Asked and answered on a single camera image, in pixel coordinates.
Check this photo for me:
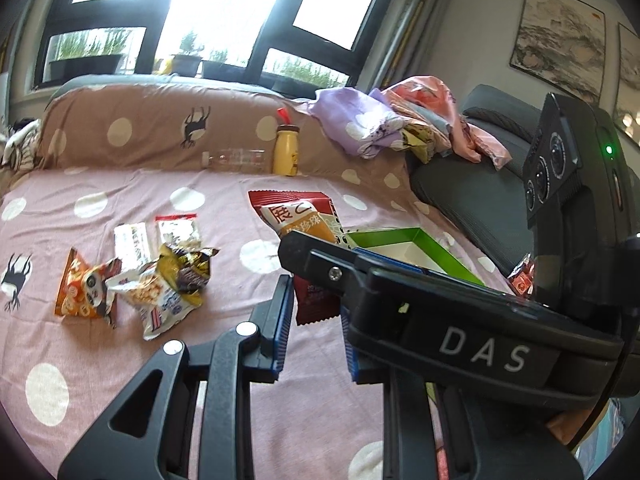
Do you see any grey sofa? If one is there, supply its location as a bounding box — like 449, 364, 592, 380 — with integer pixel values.
409, 84, 551, 277

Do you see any grey curtain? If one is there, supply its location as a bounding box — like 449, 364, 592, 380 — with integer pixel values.
360, 0, 462, 92

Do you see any pile of colourful clothes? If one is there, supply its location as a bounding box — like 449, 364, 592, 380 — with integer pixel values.
379, 75, 514, 169

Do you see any large framed landscape painting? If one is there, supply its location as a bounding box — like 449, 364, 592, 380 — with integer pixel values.
509, 0, 607, 107

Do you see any black plant trough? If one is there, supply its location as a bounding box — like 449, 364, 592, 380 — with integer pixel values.
201, 59, 252, 82
48, 52, 125, 82
169, 53, 204, 77

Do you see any black framed window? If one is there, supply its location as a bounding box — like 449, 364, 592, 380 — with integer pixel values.
32, 0, 396, 94

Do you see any yellow bottle with red cap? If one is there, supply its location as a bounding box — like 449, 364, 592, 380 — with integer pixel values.
271, 107, 301, 177

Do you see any green cardboard box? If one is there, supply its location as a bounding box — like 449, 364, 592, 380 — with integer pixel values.
346, 226, 487, 289

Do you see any pink polka dot bedsheet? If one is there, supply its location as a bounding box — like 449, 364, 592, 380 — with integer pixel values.
0, 165, 516, 480

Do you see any small red wrapper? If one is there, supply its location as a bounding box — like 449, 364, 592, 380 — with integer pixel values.
507, 253, 537, 302

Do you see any orange panda snack packet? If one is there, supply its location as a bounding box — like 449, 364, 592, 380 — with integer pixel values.
53, 246, 124, 329

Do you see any purple printed cloth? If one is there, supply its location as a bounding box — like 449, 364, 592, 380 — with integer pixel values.
306, 86, 412, 159

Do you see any gold brown snack packet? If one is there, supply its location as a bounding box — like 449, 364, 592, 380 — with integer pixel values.
156, 242, 222, 297

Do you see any white blue-lettered bean snack packet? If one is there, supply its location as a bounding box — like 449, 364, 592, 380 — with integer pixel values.
104, 259, 207, 342

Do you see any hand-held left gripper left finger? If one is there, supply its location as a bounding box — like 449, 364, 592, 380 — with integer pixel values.
57, 275, 296, 480

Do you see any clear plastic bottle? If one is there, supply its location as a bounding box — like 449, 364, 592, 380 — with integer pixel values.
201, 147, 267, 174

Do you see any red bubble tea snack packet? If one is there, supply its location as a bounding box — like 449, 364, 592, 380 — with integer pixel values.
248, 189, 347, 327

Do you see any narrow framed landscape painting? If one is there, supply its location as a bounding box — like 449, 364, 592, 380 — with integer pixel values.
612, 22, 640, 137

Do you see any white silver snack packet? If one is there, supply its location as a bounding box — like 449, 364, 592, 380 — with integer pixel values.
113, 221, 154, 269

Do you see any striped white cloth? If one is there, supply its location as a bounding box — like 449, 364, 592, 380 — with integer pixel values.
0, 118, 44, 169

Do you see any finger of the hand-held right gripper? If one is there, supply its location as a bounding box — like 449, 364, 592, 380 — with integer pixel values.
352, 247, 426, 275
278, 230, 373, 306

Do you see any white red-topped snack packet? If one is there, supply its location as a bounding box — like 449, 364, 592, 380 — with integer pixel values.
154, 213, 202, 252

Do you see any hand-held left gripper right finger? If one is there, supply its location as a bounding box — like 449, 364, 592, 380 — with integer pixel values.
342, 310, 583, 480

